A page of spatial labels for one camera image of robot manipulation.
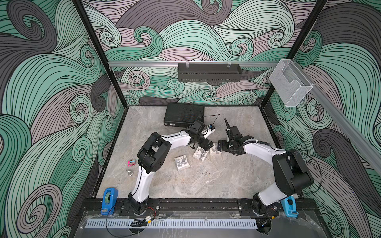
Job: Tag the black wall shelf tray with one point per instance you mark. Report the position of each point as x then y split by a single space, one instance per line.
213 74

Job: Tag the black corner frame post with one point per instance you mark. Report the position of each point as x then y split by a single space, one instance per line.
94 39

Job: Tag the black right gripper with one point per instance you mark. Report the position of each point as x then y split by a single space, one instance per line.
223 148

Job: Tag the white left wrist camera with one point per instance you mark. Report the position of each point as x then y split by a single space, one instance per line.
210 129

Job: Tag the clear plastic wall holder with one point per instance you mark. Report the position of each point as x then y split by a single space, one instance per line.
290 82

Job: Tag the small white bow gift box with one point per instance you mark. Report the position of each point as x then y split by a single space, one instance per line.
182 162

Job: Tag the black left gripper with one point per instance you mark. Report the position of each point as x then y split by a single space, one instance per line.
206 142

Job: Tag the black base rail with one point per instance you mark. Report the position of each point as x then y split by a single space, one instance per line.
161 206

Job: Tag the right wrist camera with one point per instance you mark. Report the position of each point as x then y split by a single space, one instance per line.
233 133

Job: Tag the black ribbed hard case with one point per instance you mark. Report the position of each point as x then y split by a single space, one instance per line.
183 115

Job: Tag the blue tape dispenser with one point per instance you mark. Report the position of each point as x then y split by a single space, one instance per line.
289 207
109 201

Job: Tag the large white bow gift box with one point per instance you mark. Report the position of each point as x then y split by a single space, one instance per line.
200 154

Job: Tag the blue tape dispenser left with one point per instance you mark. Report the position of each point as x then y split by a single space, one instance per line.
109 201

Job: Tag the white slotted cable duct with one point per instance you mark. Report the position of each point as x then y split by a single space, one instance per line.
174 224

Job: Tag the blue tape dispenser right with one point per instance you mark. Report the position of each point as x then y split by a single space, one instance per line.
289 207

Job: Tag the pink teal small block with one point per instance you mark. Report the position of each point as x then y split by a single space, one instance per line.
131 163

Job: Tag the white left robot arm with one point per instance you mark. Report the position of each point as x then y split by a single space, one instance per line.
153 154

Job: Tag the aluminium wall rail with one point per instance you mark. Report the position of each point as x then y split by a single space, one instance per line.
151 63

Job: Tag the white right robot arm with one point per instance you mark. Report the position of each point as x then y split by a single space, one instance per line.
291 173

